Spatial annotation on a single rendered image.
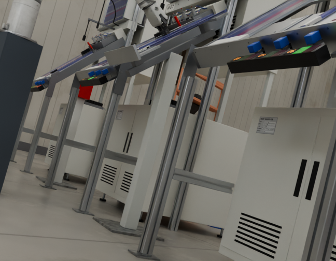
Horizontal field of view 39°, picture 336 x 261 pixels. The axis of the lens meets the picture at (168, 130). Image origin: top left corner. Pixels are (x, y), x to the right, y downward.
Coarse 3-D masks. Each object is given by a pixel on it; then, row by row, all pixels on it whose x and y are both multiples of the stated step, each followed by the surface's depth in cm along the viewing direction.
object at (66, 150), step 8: (80, 88) 326; (88, 88) 329; (80, 96) 327; (88, 96) 329; (80, 104) 331; (80, 112) 331; (72, 120) 329; (72, 128) 329; (72, 136) 330; (64, 152) 328; (64, 160) 328; (64, 168) 328; (56, 176) 326; (56, 184) 317; (64, 184) 325
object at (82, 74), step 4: (92, 68) 262; (96, 68) 255; (100, 68) 250; (104, 68) 245; (108, 68) 240; (112, 68) 235; (76, 72) 289; (80, 72) 282; (84, 72) 276; (88, 72) 270; (108, 72) 242; (112, 72) 238; (80, 76) 286; (84, 76) 280; (88, 76) 273; (96, 76) 261; (108, 76) 245; (112, 76) 241
